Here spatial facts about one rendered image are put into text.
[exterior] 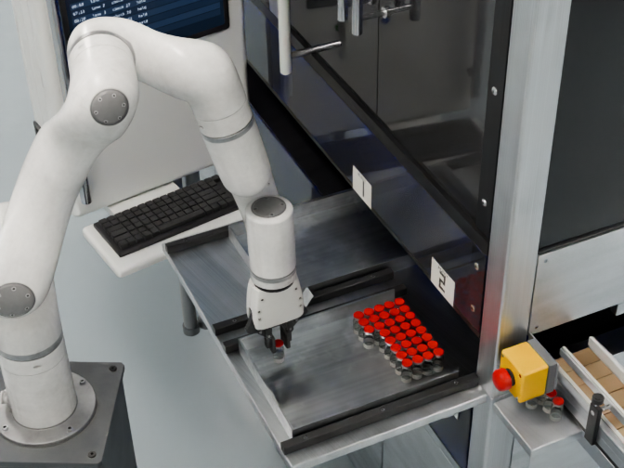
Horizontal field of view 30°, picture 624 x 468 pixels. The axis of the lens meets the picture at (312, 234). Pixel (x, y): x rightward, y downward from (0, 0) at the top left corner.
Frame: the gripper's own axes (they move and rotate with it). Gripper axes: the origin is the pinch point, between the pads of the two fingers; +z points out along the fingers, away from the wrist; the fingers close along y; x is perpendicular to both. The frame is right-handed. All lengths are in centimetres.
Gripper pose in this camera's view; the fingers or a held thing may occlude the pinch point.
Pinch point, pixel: (278, 338)
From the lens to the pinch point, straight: 222.6
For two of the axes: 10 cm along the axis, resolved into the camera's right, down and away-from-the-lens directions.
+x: 4.3, 5.5, -7.2
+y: -9.0, 2.9, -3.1
